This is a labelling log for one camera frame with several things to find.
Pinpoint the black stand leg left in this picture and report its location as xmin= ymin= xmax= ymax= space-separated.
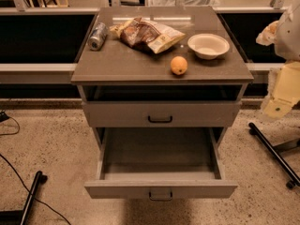
xmin=0 ymin=171 xmax=48 ymax=225

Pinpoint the white paper bowl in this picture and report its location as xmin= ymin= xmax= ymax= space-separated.
xmin=187 ymin=34 xmax=230 ymax=60

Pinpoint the orange fruit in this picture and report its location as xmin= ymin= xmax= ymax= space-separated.
xmin=171 ymin=56 xmax=188 ymax=75

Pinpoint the grey drawer cabinet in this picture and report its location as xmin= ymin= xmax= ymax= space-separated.
xmin=70 ymin=6 xmax=255 ymax=201

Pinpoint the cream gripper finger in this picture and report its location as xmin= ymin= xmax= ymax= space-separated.
xmin=256 ymin=21 xmax=278 ymax=46
xmin=262 ymin=62 xmax=300 ymax=120

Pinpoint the silver soda can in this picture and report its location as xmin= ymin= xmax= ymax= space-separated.
xmin=87 ymin=22 xmax=108 ymax=51

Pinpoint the brown chip bag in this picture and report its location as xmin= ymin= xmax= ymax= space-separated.
xmin=110 ymin=17 xmax=185 ymax=54

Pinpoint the black stand leg right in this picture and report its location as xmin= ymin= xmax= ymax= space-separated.
xmin=248 ymin=123 xmax=300 ymax=189

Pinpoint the grey metal railing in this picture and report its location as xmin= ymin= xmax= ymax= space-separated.
xmin=0 ymin=0 xmax=300 ymax=85

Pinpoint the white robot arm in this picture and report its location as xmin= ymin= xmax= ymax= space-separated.
xmin=256 ymin=0 xmax=300 ymax=120

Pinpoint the black stand leg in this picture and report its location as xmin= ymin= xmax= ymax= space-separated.
xmin=0 ymin=171 xmax=48 ymax=225
xmin=248 ymin=123 xmax=300 ymax=189

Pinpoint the open grey drawer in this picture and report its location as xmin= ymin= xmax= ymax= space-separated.
xmin=85 ymin=127 xmax=237 ymax=202

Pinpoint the black floor cable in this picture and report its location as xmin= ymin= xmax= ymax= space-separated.
xmin=0 ymin=110 xmax=72 ymax=225

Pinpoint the closed upper grey drawer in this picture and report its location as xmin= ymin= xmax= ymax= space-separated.
xmin=82 ymin=101 xmax=241 ymax=128

